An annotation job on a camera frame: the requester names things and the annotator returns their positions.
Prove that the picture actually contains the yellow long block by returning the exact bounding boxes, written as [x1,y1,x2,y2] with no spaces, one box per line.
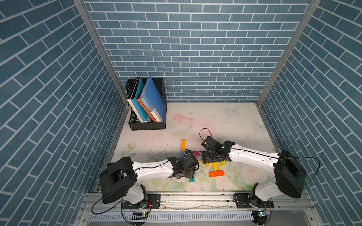
[211,163,220,171]

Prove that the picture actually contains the orange-yellow long block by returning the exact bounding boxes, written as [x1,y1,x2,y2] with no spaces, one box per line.
[180,139,186,152]

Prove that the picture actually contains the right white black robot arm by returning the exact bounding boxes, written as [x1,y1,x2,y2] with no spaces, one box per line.
[201,136,306,209]

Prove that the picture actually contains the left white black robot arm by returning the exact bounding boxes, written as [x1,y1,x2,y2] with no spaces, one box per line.
[100,154,199,209]

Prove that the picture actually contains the orange block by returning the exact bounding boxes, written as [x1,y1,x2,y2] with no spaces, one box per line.
[209,170,224,178]

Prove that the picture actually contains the black mesh book basket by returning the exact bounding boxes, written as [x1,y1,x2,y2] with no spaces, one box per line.
[126,77,167,131]

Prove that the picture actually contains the blue book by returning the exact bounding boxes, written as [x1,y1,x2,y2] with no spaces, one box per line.
[140,77,165,122]

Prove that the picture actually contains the orange spine book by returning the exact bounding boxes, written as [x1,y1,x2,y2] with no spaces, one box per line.
[137,98,156,122]

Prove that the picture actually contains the white black book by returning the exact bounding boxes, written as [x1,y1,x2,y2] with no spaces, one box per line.
[127,77,143,122]

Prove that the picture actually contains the teal book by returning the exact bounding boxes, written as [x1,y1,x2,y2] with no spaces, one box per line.
[128,77,150,123]

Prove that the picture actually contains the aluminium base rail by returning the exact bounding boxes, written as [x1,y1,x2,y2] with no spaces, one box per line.
[80,191,314,213]

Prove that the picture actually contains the white ribbed cable duct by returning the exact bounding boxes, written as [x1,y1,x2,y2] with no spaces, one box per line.
[124,211,255,223]

